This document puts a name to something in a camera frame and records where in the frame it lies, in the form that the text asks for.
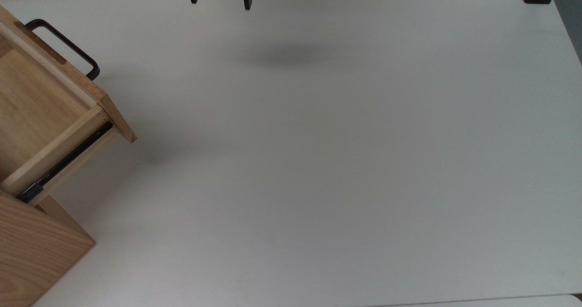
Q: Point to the light wooden drawer cabinet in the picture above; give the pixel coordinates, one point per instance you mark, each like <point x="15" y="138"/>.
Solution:
<point x="32" y="257"/>

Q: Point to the black drawer slide rail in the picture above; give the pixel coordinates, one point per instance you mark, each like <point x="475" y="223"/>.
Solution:
<point x="68" y="157"/>

